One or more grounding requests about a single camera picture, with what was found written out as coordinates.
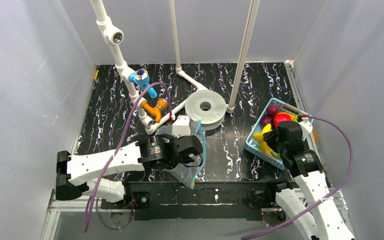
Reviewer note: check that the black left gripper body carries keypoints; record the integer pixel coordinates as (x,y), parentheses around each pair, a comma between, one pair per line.
(194,157)

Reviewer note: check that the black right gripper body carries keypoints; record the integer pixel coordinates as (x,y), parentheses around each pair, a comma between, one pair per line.
(276,144)

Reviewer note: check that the red apple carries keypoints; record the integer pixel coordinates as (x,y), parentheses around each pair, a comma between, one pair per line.
(281,117)

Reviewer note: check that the clear zip top bag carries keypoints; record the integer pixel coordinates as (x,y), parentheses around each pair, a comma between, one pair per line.
(187,174)

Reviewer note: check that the yellow banana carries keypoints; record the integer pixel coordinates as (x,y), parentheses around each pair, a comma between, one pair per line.
(259,137)

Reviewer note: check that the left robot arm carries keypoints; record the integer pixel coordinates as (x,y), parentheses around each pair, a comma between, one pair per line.
(77,175)

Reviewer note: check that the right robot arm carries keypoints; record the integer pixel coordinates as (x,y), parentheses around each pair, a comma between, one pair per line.
(320,219)

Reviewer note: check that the purple onion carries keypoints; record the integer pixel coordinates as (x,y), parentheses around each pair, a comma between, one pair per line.
(265,120)

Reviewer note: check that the dark red plum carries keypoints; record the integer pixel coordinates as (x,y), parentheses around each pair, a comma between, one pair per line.
(272,110)

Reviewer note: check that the light blue plastic basket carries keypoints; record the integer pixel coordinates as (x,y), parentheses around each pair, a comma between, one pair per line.
(252,146)

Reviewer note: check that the white filament spool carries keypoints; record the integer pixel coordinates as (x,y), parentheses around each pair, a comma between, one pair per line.
(206,106)

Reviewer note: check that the orange tap valve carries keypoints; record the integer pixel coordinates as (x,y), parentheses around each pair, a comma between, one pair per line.
(155,111)

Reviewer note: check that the blue tap valve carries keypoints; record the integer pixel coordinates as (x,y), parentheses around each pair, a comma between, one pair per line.
(141,78)

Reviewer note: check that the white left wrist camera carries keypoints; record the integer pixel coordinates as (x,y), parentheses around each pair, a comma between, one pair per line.
(181,127)

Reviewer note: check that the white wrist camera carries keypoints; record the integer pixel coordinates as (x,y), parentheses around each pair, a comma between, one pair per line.
(181,127)
(304,121)

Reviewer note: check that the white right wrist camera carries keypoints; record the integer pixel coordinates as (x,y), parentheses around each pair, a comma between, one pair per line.
(304,121)

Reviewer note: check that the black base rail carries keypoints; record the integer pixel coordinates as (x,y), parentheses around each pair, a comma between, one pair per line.
(207,200)

